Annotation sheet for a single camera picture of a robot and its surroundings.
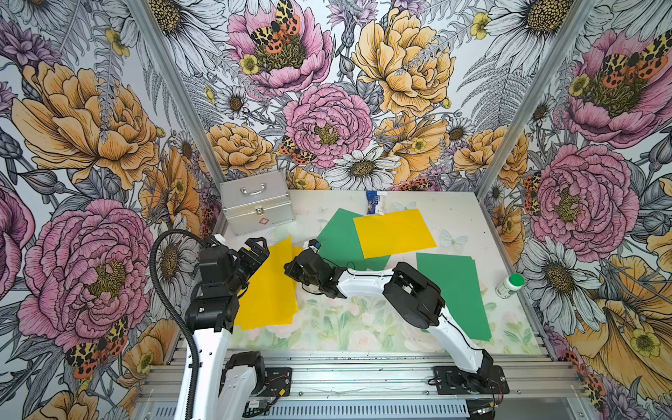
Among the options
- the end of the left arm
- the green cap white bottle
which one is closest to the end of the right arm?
the end of the left arm

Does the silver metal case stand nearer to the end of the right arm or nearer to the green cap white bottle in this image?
the end of the right arm

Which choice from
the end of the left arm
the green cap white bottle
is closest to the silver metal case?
the end of the left arm

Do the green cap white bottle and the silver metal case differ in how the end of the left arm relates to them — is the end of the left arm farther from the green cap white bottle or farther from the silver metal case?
the green cap white bottle

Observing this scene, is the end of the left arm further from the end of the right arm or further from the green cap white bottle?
the green cap white bottle

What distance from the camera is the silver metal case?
1006mm
